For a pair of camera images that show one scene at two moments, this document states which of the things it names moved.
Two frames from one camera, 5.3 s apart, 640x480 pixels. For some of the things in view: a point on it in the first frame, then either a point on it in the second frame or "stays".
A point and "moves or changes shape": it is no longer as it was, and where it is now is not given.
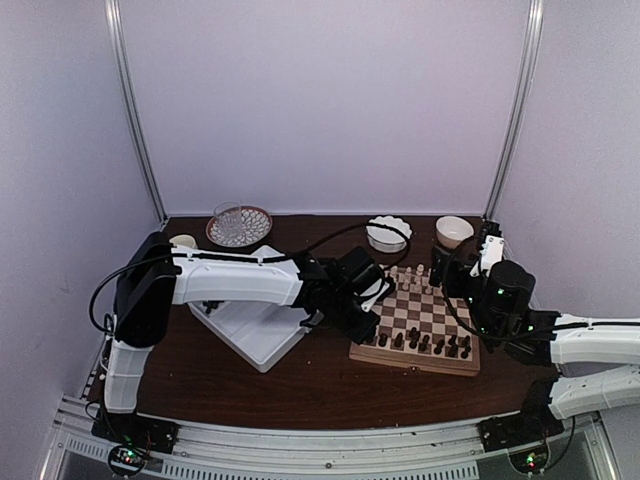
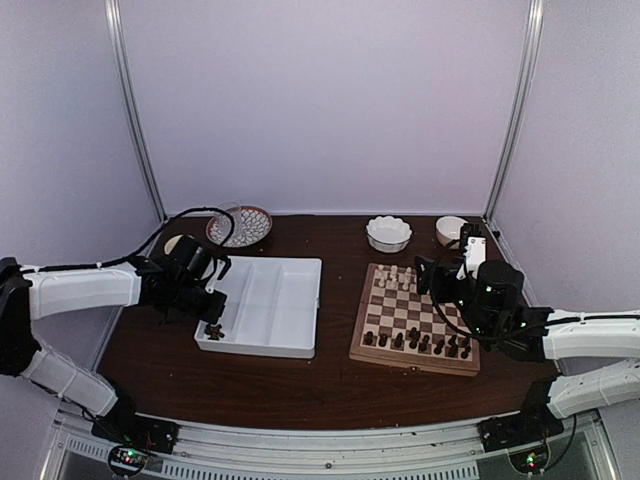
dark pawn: (424, 345) stays
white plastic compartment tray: (261, 332) moves or changes shape
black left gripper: (361, 334) → (211, 314)
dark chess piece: (414, 336) stays
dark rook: (465, 353) stays
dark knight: (453, 349) stays
